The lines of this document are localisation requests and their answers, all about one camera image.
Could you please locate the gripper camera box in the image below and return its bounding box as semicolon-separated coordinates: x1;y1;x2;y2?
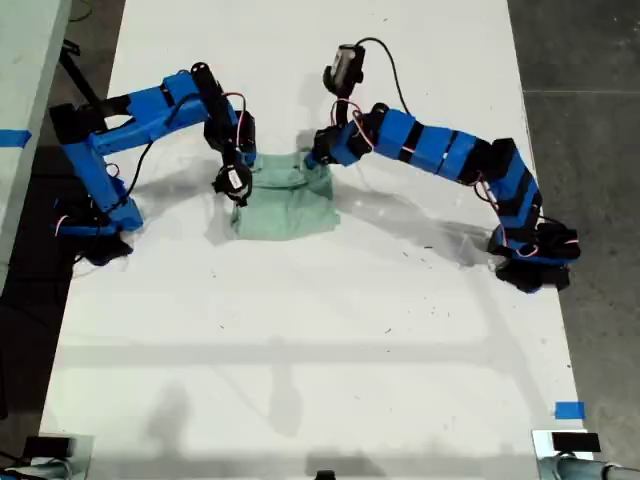
212;163;254;201
322;44;366;99

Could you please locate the camera black cable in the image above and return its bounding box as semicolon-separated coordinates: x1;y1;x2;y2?
122;139;156;199
359;37;409;115

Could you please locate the pale side table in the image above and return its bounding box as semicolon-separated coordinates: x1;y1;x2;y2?
0;0;74;296

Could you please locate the black stand leg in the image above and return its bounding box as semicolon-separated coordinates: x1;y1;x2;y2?
58;42;106;116

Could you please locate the pale green T-shirt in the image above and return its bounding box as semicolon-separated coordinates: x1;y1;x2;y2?
229;152;342;242

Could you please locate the small black box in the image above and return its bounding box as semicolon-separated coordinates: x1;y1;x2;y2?
23;435;74;457
551;432;601;454

